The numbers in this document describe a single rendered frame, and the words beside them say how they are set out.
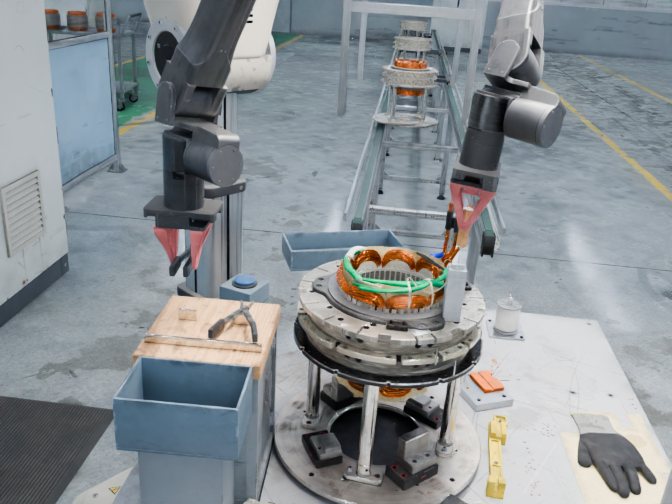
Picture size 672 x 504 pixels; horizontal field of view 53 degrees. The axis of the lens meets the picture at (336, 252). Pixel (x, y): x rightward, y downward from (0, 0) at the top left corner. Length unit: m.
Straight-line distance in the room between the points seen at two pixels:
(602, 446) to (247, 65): 1.00
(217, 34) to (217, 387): 0.50
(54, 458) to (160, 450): 1.62
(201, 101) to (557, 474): 0.90
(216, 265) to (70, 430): 1.35
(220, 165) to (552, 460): 0.84
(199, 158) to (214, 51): 0.14
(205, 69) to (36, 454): 1.92
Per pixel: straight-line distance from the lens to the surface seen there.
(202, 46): 0.91
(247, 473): 1.13
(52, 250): 3.76
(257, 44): 1.38
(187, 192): 0.97
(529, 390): 1.57
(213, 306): 1.17
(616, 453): 1.43
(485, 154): 1.00
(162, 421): 0.96
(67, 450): 2.62
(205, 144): 0.91
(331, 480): 1.22
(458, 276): 1.07
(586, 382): 1.65
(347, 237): 1.52
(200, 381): 1.04
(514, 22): 1.04
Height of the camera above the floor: 1.60
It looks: 23 degrees down
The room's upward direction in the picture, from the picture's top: 4 degrees clockwise
